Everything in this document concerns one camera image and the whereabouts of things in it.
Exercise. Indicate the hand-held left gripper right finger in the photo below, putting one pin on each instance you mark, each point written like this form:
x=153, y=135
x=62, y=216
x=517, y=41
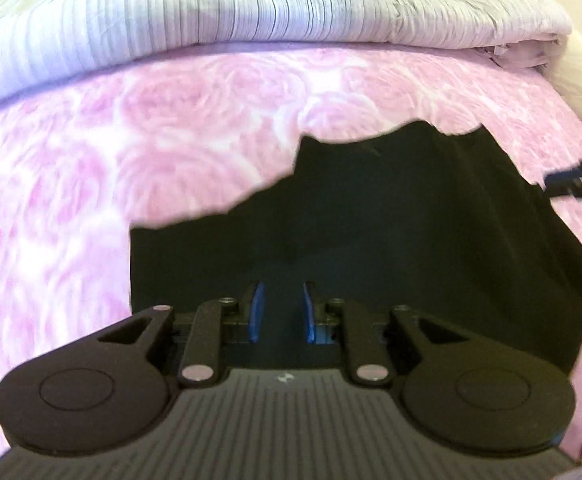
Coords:
x=311, y=312

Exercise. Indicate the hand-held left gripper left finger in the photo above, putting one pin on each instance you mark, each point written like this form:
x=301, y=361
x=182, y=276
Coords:
x=257, y=310

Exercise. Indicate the black garment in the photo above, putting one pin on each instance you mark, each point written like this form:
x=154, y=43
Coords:
x=396, y=210

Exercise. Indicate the pink floral blanket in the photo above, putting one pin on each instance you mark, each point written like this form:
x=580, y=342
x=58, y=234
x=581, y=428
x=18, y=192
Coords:
x=71, y=210

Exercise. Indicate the white ribbed quilt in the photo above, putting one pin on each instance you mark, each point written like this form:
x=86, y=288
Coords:
x=221, y=5

